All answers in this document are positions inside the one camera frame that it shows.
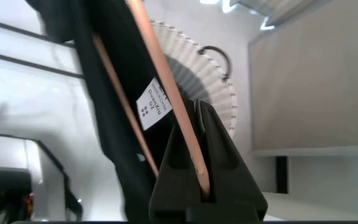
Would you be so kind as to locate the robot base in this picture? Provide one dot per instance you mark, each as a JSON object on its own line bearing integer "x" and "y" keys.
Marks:
{"x": 8, "y": 152}

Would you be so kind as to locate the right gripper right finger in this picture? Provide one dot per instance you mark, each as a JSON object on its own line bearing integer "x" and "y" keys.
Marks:
{"x": 228, "y": 180}

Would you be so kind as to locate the pink clothes hanger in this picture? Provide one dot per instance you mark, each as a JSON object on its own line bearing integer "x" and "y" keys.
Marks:
{"x": 152, "y": 46}

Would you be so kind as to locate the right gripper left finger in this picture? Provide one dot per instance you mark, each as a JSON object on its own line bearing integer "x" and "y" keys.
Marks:
{"x": 169, "y": 189}

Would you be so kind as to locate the white laundry basket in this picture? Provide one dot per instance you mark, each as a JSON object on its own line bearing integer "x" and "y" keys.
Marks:
{"x": 204, "y": 68}

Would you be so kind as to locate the black clothes rack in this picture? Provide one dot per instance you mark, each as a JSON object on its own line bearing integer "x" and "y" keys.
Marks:
{"x": 30, "y": 63}

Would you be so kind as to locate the black short-sleeved shirt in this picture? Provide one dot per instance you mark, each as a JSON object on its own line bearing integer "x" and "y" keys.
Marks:
{"x": 117, "y": 93}

